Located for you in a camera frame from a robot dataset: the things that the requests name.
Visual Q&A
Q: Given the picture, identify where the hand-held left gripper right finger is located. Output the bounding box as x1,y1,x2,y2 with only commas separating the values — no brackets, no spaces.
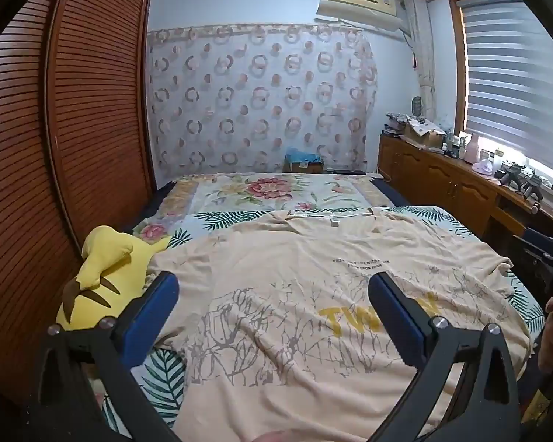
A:
368,271,521,442

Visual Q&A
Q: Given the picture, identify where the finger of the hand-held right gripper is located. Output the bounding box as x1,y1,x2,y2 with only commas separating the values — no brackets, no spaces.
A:
511,230,553,295

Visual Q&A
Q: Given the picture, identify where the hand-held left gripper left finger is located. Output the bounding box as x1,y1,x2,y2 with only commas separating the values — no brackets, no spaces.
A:
37,271,180,442

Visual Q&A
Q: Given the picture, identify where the beige printed t-shirt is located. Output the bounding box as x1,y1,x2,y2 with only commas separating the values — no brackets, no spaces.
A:
150,207,533,442

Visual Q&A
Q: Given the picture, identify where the person's right hand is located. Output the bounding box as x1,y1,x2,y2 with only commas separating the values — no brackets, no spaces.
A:
539,297,553,371

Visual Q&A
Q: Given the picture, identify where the yellow plush toy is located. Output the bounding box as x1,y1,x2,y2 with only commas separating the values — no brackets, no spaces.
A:
55,225,173,332

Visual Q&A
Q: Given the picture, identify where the black clamp tool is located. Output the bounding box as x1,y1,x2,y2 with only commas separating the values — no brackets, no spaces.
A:
495,163,545,203

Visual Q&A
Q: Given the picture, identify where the leaf print blanket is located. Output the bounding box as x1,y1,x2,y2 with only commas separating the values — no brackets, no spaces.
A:
99,205,547,442

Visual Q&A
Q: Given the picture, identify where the wooden cabinet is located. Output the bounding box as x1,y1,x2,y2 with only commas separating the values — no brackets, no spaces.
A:
378,133,553,249

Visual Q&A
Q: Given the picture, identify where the pink bottle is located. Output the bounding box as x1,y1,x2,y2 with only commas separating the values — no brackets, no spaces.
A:
463,133,480,164

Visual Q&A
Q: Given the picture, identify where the dark blue bed sheet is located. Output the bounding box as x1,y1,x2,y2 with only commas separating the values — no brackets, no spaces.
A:
120,177,411,235

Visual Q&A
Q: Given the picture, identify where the floral quilt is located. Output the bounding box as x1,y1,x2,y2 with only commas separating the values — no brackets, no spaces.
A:
131,172,397,249

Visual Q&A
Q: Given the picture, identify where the open cardboard box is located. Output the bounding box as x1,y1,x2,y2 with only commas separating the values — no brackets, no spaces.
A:
403,117,447,149

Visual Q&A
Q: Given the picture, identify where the striped window blind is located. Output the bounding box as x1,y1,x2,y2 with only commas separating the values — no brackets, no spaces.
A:
458,0,553,189

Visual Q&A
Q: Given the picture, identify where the small cardboard box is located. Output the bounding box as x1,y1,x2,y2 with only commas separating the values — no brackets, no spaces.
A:
283,157,326,175

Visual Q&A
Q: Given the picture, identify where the cream tied curtain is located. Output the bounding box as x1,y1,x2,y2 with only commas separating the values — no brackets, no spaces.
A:
403,0,438,123

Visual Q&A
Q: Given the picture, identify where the white air conditioner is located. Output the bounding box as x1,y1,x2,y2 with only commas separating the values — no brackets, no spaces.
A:
316,0,405,33

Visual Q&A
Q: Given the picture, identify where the wooden window frame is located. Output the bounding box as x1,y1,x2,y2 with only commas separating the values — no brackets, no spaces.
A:
447,0,472,141

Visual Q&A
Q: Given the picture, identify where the circle patterned wall curtain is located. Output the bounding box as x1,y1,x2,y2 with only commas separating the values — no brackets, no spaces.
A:
146,23,379,178

